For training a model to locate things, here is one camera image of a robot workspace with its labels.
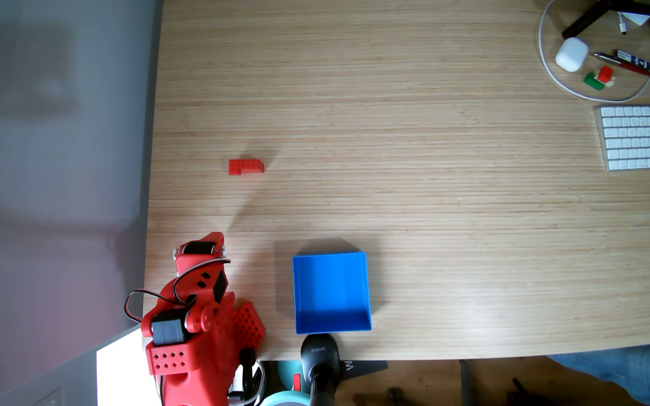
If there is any blue plastic bin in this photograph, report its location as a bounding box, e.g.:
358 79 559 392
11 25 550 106
292 251 372 335

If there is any black white table clamp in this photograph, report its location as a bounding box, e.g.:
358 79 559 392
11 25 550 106
229 348 266 406

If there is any white board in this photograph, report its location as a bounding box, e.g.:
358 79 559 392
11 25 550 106
96 327 162 406

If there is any teal round object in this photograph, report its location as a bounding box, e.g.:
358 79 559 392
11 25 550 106
261 360 311 406

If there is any black gooseneck holder clamp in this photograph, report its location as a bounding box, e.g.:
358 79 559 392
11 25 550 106
300 333 342 406

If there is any black flat plate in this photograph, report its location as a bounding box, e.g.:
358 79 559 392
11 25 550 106
339 360 389 382

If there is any person's leg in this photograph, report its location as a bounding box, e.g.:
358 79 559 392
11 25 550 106
548 340 650 406

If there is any white earbuds case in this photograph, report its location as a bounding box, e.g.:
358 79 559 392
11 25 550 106
555 36 590 73

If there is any white keyboard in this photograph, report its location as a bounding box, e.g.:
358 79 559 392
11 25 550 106
596 105 650 171

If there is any black stand leg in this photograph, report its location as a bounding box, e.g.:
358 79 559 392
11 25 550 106
562 0 650 39

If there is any red pen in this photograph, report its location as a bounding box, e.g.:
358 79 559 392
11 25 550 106
592 52 650 77

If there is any blue white small stick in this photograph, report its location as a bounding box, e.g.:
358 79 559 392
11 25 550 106
615 50 650 71

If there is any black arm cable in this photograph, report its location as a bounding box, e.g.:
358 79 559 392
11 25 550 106
123 258 231 325

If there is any white charging cable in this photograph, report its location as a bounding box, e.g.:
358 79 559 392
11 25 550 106
538 0 650 103

